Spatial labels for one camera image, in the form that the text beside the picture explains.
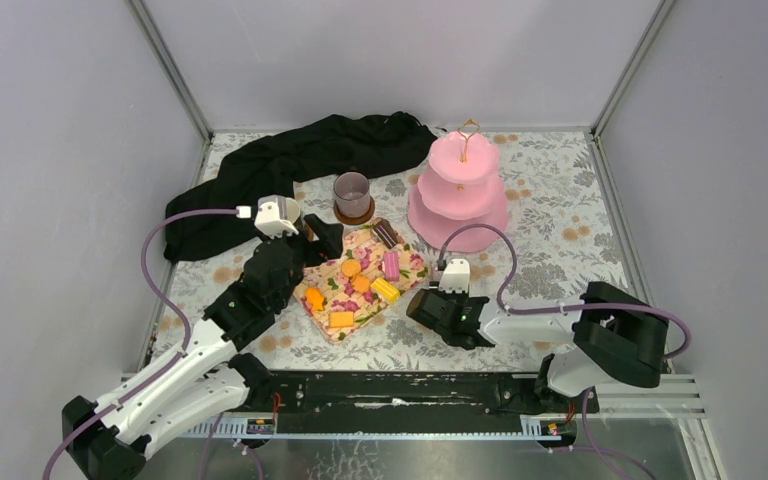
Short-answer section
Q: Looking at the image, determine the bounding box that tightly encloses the yellow wafer biscuit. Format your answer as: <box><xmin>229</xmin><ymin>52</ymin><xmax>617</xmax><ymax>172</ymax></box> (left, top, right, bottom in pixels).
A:
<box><xmin>371</xmin><ymin>278</ymin><xmax>401</xmax><ymax>304</ymax></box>

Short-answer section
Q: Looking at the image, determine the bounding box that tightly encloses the pink wafer biscuit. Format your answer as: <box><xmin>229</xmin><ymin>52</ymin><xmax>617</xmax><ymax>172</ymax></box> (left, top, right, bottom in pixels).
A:
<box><xmin>382</xmin><ymin>251</ymin><xmax>401</xmax><ymax>283</ymax></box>

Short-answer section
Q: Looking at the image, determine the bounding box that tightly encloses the purple mug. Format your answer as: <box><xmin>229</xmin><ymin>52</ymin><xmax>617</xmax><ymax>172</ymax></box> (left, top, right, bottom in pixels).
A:
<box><xmin>333</xmin><ymin>172</ymin><xmax>372</xmax><ymax>219</ymax></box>

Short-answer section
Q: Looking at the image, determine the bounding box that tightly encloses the chocolate wafer biscuit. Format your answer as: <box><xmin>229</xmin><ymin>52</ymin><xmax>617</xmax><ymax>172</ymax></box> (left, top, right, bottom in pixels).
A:
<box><xmin>372</xmin><ymin>219</ymin><xmax>400</xmax><ymax>249</ymax></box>

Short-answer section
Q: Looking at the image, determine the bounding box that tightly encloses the pink three-tier cake stand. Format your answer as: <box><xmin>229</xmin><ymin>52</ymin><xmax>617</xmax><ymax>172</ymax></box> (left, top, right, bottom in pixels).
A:
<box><xmin>408</xmin><ymin>120</ymin><xmax>509</xmax><ymax>249</ymax></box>

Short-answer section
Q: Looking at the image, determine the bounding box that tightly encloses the white paper cup black base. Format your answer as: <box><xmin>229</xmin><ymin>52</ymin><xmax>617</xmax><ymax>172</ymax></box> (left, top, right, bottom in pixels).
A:
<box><xmin>278</xmin><ymin>197</ymin><xmax>301</xmax><ymax>225</ymax></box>

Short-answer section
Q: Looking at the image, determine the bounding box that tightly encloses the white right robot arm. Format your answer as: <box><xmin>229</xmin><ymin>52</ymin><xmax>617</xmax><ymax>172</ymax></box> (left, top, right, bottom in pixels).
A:
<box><xmin>406</xmin><ymin>282</ymin><xmax>669</xmax><ymax>412</ymax></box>

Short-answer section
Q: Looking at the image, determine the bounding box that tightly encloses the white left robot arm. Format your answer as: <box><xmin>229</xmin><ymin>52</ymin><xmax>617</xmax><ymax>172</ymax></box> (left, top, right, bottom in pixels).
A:
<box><xmin>44</xmin><ymin>214</ymin><xmax>344</xmax><ymax>479</ymax></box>

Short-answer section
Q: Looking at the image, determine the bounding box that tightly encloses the orange fish-shaped cookie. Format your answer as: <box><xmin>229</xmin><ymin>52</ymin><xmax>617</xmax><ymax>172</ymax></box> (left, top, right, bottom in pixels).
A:
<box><xmin>305</xmin><ymin>287</ymin><xmax>326</xmax><ymax>312</ymax></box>

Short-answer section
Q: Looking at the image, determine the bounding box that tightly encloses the floral serving tray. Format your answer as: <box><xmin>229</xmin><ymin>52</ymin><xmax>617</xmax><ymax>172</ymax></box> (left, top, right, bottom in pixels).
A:
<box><xmin>293</xmin><ymin>217</ymin><xmax>429</xmax><ymax>343</ymax></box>

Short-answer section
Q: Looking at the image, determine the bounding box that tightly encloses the round orange cookie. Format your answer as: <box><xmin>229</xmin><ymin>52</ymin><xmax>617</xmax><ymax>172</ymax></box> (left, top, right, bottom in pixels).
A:
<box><xmin>340</xmin><ymin>259</ymin><xmax>363</xmax><ymax>279</ymax></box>

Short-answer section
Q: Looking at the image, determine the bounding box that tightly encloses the orange square cracker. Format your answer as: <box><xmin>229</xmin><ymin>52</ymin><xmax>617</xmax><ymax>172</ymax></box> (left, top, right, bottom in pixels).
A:
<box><xmin>328</xmin><ymin>311</ymin><xmax>355</xmax><ymax>329</ymax></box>

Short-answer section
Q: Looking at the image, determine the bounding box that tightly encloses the small orange cookie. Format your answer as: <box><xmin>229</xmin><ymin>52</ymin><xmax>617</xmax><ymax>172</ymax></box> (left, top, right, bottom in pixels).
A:
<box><xmin>351</xmin><ymin>274</ymin><xmax>371</xmax><ymax>293</ymax></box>

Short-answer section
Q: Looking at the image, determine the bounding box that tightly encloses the brown round coaster right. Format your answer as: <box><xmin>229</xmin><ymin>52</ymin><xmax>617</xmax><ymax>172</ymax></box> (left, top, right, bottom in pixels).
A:
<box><xmin>332</xmin><ymin>197</ymin><xmax>377</xmax><ymax>227</ymax></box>

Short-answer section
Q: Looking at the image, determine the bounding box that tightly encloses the black cloth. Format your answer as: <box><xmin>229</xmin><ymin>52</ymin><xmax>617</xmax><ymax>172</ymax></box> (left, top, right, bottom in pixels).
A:
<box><xmin>163</xmin><ymin>112</ymin><xmax>437</xmax><ymax>262</ymax></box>

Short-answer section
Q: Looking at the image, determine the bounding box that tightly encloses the floral tablecloth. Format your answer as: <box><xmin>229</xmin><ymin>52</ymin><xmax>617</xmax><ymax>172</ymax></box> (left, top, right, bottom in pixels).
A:
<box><xmin>143</xmin><ymin>132</ymin><xmax>629</xmax><ymax>372</ymax></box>

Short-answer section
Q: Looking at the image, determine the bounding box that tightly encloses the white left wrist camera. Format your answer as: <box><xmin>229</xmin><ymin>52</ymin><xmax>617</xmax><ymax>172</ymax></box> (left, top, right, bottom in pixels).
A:
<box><xmin>236</xmin><ymin>195</ymin><xmax>302</xmax><ymax>239</ymax></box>

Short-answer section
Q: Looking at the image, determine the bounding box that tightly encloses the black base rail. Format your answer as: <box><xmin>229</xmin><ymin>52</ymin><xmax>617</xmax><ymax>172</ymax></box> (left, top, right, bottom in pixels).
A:
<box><xmin>232</xmin><ymin>370</ymin><xmax>599</xmax><ymax>437</ymax></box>

